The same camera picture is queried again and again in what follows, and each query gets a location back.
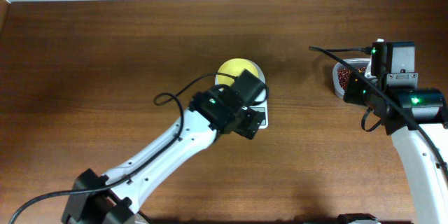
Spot red beans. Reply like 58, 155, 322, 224
336, 68, 352, 90

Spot yellow plastic bowl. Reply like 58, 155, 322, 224
215, 58, 260, 86

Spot left black camera cable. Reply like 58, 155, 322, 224
8, 72, 270, 224

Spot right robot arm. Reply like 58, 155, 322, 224
343, 40, 447, 223

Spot black camera cable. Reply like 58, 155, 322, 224
8, 72, 270, 224
308, 45, 448, 176

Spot clear plastic container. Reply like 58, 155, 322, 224
332, 58, 370, 98

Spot right black camera cable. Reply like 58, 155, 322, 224
308, 45, 448, 176

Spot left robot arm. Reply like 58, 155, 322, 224
62, 70, 269, 223

